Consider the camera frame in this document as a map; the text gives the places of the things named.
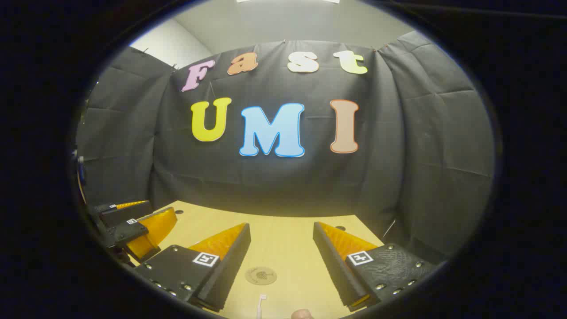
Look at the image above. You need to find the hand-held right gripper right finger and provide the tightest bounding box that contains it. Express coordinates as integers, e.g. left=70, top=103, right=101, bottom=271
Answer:
left=313, top=222, right=437, bottom=312

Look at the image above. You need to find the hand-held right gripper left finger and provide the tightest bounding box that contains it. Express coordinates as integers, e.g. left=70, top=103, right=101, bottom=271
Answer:
left=133, top=222, right=252, bottom=313

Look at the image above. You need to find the round cork coaster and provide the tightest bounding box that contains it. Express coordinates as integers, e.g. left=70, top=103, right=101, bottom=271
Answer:
left=245, top=266, right=278, bottom=286

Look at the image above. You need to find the light wooden desktop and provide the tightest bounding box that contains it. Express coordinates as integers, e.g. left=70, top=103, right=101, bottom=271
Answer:
left=128, top=200, right=386, bottom=319

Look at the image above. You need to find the black backdrop cloth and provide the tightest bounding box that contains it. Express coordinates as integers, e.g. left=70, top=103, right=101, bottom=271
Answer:
left=75, top=40, right=496, bottom=266

